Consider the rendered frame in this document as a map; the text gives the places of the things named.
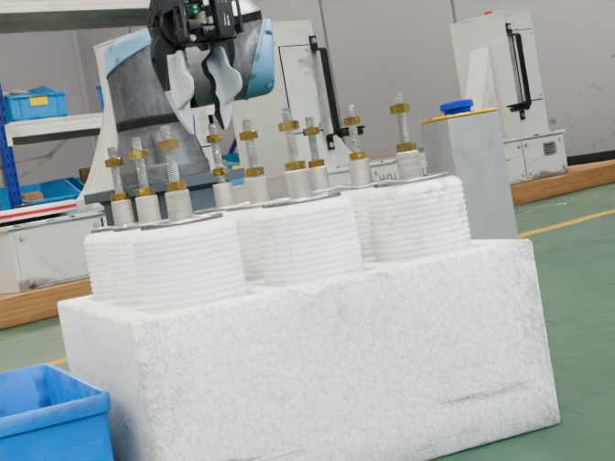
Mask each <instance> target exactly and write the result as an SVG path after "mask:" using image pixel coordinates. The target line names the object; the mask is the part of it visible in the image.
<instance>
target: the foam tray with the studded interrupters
mask: <svg viewBox="0 0 615 461"><path fill-rule="evenodd" d="M471 241H472V243H471V245H472V247H473V248H471V249H467V250H463V251H458V252H450V253H446V254H441V255H437V256H432V257H428V258H424V259H419V260H414V261H411V262H405V263H377V262H376V261H377V259H376V258H375V256H374V257H370V258H366V259H362V261H363V268H364V271H362V272H358V273H350V274H345V275H342V276H337V277H332V278H328V279H324V280H319V281H315V282H310V283H306V284H298V285H293V286H288V287H269V286H264V285H265V282H264V280H259V281H254V282H250V283H245V284H246V285H247V289H246V291H247V292H248V295H246V296H241V297H236V298H233V299H228V300H223V301H219V302H215V303H210V304H206V305H201V306H193V307H189V308H184V309H180V310H176V311H171V312H166V313H162V314H154V315H151V314H148V313H144V310H145V309H144V308H143V305H139V306H129V307H120V306H116V304H117V302H116V301H115V299H114V300H110V301H104V302H95V301H93V299H94V297H93V296H92V295H86V296H82V297H77V298H72V299H68V300H63V301H59V302H58V310H59V320H60V324H61V329H62V335H63V339H64V345H65V349H66V355H67V360H68V365H69V370H70V374H72V375H74V376H76V377H79V378H81V379H83V380H85V381H87V382H89V383H91V384H93V385H95V386H97V387H100V388H102V389H104V390H106V391H108V392H109V395H110V401H111V409H110V410H109V411H107V412H108V418H109V425H110V432H111V438H112V445H113V457H114V461H428V460H432V459H435V458H439V457H442V456H448V455H451V454H455V453H457V452H461V451H464V450H468V449H471V448H474V447H477V446H481V445H486V444H489V443H493V442H497V441H500V440H503V439H506V438H510V437H513V436H516V435H519V434H525V433H529V432H532V431H535V430H538V429H542V428H545V427H548V426H552V425H555V424H559V423H560V415H559V409H558V403H557V398H556V387H555V381H554V375H553V370H552V364H551V359H550V352H549V347H548V341H547V335H546V330H545V319H544V313H543V308H542V301H541V296H540V290H539V284H538V279H537V272H536V267H535V261H534V251H533V245H532V242H531V241H529V240H528V239H514V240H471Z"/></svg>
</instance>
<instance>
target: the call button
mask: <svg viewBox="0 0 615 461"><path fill-rule="evenodd" d="M471 106H473V100H472V99H467V100H461V101H455V102H447V103H442V104H440V106H439V109H440V111H441V112H444V115H448V114H455V113H464V112H470V111H471V109H470V107H471Z"/></svg>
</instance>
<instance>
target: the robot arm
mask: <svg viewBox="0 0 615 461"><path fill-rule="evenodd" d="M146 27H147V30H143V31H140V32H136V33H134V34H131V35H129V36H126V37H123V38H120V39H118V40H116V41H114V42H113V43H112V44H110V45H109V46H108V47H107V49H106V50H105V51H104V62H105V69H106V74H105V78H106V79H107V81H108V86H109V92H110V96H111V102H112V106H113V117H114V121H115V127H116V132H117V137H118V144H117V150H116V153H117V158H118V157H121V158H122V159H123V163H124V164H123V165H121V166H119V167H120V168H119V170H120V171H119V172H120V173H121V174H120V176H121V181H122V184H123V185H122V187H123V188H125V187H130V186H135V185H139V182H138V181H139V180H138V175H137V173H136V172H137V171H136V169H137V168H136V163H135V160H130V159H129V155H128V153H129V152H131V151H133V150H134V149H133V147H132V142H131V141H132V140H131V138H134V137H141V138H140V139H141V141H140V142H141V146H142V149H147V150H148V155H149V157H146V158H144V159H145V160H144V161H145V166H146V175H147V180H148V181H147V182H148V183H150V182H156V181H161V180H168V179H169V176H168V168H167V164H166V161H167V160H166V158H165V152H164V151H159V150H158V145H157V143H158V142H159V141H162V140H163V139H162V138H163V137H161V136H162V135H161V133H160V132H161V131H160V130H161V129H160V127H161V126H165V125H170V127H171V128H170V129H171V130H170V131H171V133H172V137H173V138H172V139H178V144H179V148H176V149H175V158H176V160H177V161H176V162H177V163H176V164H177V166H178V174H179V177H189V176H196V175H201V174H207V173H211V171H210V161H209V159H208V157H206V156H205V153H204V151H203V149H202V147H201V145H200V142H199V140H198V138H197V136H196V135H195V133H196V130H195V118H194V115H193V112H192V110H191V109H192V108H198V107H203V106H209V105H214V108H215V110H214V115H215V117H216V119H217V121H218V123H219V125H220V126H221V129H222V130H224V129H227V128H228V125H229V123H230V120H231V118H232V109H233V102H235V101H240V100H246V101H248V100H249V99H251V98H254V97H259V96H263V95H266V94H268V93H270V92H271V91H272V90H273V88H274V86H275V58H274V38H273V22H272V20H271V19H267V18H264V19H262V13H261V8H260V7H259V6H258V5H256V4H255V3H253V2H252V1H251V0H150V4H149V7H148V11H147V15H146Z"/></svg>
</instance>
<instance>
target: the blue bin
mask: <svg viewBox="0 0 615 461"><path fill-rule="evenodd" d="M110 409H111V401H110V395H109V392H108V391H106V390H104V389H102V388H100V387H97V386H95V385H93V384H91V383H89V382H87V381H85V380H83V379H81V378H79V377H76V376H74V375H72V374H70V373H68V372H67V371H65V370H62V369H60V368H58V367H55V366H53V365H51V364H49V363H45V364H38V365H34V366H29V367H25V368H21V369H17V370H10V371H5V372H1V373H0V461H114V457H113V445H112V438H111V432H110V425H109V418H108V412H107V411H109V410H110Z"/></svg>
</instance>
